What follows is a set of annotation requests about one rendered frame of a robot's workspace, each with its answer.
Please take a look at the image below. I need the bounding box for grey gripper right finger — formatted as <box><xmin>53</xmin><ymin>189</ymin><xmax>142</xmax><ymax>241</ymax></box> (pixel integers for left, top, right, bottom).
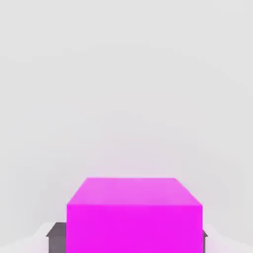
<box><xmin>202</xmin><ymin>223</ymin><xmax>252</xmax><ymax>253</ymax></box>

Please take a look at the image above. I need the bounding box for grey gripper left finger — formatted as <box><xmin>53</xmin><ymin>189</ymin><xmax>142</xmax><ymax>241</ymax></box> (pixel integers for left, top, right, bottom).
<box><xmin>3</xmin><ymin>222</ymin><xmax>68</xmax><ymax>253</ymax></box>

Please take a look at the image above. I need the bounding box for small magenta cube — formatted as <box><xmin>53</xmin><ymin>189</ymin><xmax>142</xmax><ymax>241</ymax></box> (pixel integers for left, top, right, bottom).
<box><xmin>66</xmin><ymin>177</ymin><xmax>204</xmax><ymax>253</ymax></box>

